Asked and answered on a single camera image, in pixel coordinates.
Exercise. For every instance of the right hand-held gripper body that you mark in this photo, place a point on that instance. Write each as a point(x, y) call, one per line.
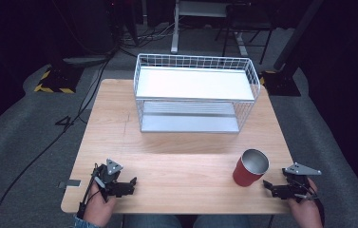
point(295, 185)

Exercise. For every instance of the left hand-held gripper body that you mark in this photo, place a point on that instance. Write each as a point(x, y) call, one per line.
point(111, 177)

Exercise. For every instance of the red metal cup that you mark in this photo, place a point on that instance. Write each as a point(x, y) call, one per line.
point(250, 169)

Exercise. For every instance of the person's right hand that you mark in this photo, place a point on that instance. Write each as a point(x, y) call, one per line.
point(306, 212)

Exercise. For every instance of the person's left hand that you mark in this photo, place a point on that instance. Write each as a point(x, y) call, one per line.
point(99, 205)

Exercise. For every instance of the person's legs in jeans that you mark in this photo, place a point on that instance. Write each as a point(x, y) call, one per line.
point(154, 221)

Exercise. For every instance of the grey tape strip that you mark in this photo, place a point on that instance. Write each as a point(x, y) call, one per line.
point(72, 183)

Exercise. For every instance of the black yellow striped stand base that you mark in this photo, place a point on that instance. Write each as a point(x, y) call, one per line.
point(281, 84)
point(58, 80)

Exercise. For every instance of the white metal desk leg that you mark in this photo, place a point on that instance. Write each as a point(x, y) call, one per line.
point(175, 28)

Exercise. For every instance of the black chair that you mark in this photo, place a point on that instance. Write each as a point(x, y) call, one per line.
point(246, 25)

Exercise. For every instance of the black slanted stand post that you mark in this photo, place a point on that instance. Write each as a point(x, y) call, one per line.
point(297, 34)

